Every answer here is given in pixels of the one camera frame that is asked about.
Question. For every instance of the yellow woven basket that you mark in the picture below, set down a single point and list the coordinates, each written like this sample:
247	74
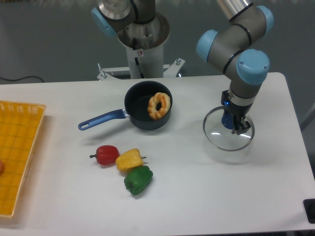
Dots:
19	126

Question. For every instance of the dark pot blue handle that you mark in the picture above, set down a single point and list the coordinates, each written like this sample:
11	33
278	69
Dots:
136	104

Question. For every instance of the red bell pepper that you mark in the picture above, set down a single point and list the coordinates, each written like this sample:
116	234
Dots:
106	154

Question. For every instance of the glass pot lid blue knob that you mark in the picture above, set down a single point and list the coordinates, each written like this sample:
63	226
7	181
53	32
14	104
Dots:
219	131

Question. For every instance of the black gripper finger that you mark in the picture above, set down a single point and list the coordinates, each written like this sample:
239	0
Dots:
241	127

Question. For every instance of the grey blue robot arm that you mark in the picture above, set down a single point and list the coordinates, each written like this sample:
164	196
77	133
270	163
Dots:
228	51

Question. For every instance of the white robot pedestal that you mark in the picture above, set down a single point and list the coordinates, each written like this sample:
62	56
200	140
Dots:
144	44

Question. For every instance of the black table corner device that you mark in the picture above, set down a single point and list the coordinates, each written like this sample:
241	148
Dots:
309	206

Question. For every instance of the white pedestal base frame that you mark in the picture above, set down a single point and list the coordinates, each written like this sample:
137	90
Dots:
123	73

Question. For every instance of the green bell pepper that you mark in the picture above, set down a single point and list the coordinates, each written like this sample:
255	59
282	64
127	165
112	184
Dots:
138	179

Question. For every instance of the glazed ring donut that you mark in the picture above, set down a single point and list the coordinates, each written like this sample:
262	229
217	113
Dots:
158	105

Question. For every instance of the yellow bell pepper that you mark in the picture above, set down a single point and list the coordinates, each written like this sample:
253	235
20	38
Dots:
129	160

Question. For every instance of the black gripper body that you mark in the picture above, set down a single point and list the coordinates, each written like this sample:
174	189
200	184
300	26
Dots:
234	108

